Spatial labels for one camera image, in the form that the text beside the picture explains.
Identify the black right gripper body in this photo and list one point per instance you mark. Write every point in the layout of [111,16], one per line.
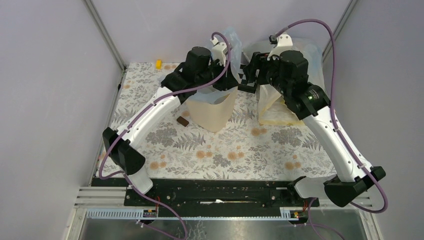
[268,73]

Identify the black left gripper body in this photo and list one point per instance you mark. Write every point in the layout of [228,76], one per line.
[212,73]

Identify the blue plastic trash bag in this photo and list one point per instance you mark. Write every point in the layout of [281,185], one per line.
[232,49]

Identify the beige plastic trash bin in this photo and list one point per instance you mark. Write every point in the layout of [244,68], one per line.
[211,108]

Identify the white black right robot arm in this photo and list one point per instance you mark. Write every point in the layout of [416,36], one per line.
[354,174]

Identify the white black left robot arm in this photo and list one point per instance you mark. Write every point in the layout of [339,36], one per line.
[202,68]

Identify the black white checkerboard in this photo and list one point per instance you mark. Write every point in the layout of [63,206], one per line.
[246,86]

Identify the large translucent yellow bag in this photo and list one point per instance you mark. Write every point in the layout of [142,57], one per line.
[271,106]

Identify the yellow toy block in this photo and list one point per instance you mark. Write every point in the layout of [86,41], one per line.
[158,64]

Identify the small brown block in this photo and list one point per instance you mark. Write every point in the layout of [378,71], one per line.
[181,120]

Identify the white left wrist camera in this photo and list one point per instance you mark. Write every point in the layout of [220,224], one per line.
[219,51]

